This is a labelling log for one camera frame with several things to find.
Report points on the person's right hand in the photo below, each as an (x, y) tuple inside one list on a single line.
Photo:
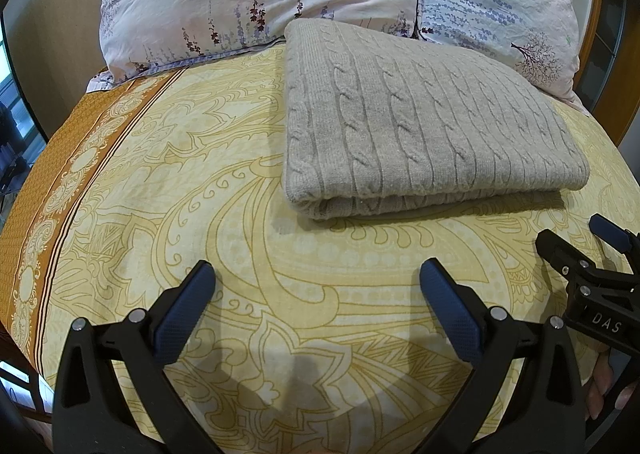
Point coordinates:
[(602, 379)]

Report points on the window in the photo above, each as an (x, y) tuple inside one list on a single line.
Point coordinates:
[(12, 119)]

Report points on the yellow patterned bed sheet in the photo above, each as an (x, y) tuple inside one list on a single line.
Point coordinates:
[(300, 284)]

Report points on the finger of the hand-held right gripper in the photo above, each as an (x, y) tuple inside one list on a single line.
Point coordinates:
[(560, 251), (612, 234)]

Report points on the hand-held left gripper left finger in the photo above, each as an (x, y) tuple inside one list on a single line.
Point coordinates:
[(182, 319)]

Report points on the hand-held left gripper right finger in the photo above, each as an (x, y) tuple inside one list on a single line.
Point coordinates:
[(450, 316)]

